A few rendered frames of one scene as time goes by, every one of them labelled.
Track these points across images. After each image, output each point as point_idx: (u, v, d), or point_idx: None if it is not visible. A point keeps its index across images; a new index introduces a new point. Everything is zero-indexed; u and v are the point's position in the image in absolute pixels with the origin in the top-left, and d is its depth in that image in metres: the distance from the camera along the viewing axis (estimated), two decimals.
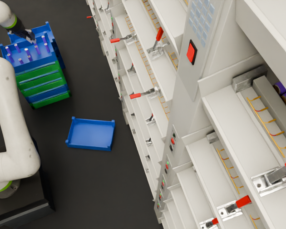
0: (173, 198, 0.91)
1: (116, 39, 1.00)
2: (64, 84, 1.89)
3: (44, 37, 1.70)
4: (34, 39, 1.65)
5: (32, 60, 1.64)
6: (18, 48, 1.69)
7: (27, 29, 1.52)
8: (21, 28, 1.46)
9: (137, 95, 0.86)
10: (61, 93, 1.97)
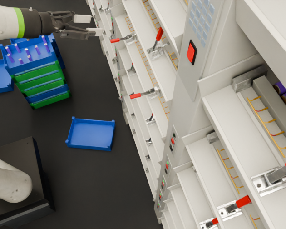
0: (173, 198, 0.91)
1: (116, 39, 1.00)
2: (64, 84, 1.89)
3: (44, 37, 1.70)
4: (93, 35, 0.97)
5: (32, 60, 1.64)
6: (18, 48, 1.69)
7: (59, 30, 0.89)
8: (44, 32, 0.88)
9: (137, 95, 0.86)
10: (61, 93, 1.97)
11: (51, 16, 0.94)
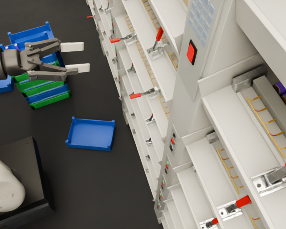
0: (173, 198, 0.91)
1: (116, 39, 1.00)
2: (64, 84, 1.89)
3: None
4: (75, 73, 0.78)
5: None
6: (18, 48, 1.69)
7: (27, 72, 0.74)
8: (11, 74, 0.74)
9: (137, 95, 0.86)
10: (61, 93, 1.97)
11: (28, 49, 0.79)
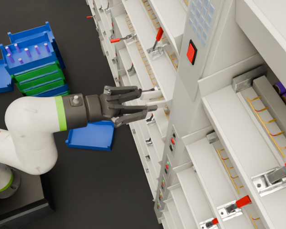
0: (173, 198, 0.91)
1: (116, 39, 1.00)
2: (64, 84, 1.89)
3: None
4: (147, 90, 0.79)
5: None
6: (18, 48, 1.69)
7: (103, 94, 0.76)
8: None
9: None
10: (61, 93, 1.97)
11: (113, 119, 0.72)
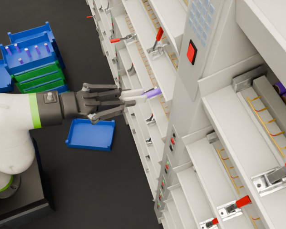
0: (173, 198, 0.91)
1: (116, 39, 1.00)
2: (64, 84, 1.89)
3: None
4: (127, 89, 0.78)
5: None
6: (18, 48, 1.69)
7: (81, 91, 0.75)
8: (63, 93, 0.72)
9: None
10: (61, 93, 1.97)
11: (90, 116, 0.71)
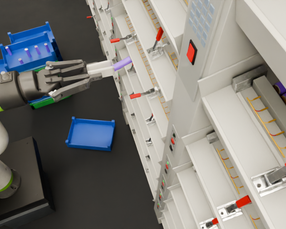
0: (173, 198, 0.91)
1: (116, 39, 1.00)
2: None
3: None
4: (94, 63, 0.73)
5: None
6: (118, 62, 0.73)
7: (46, 70, 0.72)
8: None
9: (137, 95, 0.86)
10: None
11: (52, 93, 0.67)
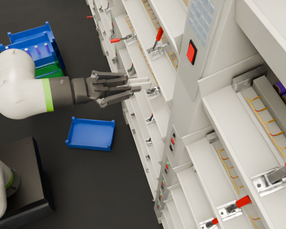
0: (173, 198, 0.91)
1: (116, 39, 1.00)
2: None
3: None
4: (138, 91, 0.81)
5: None
6: None
7: (97, 101, 0.75)
8: (78, 103, 0.75)
9: None
10: None
11: (93, 77, 0.79)
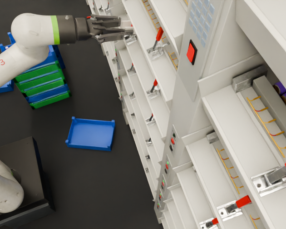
0: (173, 198, 0.91)
1: None
2: (64, 84, 1.89)
3: None
4: (130, 33, 0.95)
5: None
6: None
7: (96, 37, 0.89)
8: (80, 39, 0.90)
9: (157, 83, 0.84)
10: (61, 93, 1.97)
11: (92, 20, 0.94)
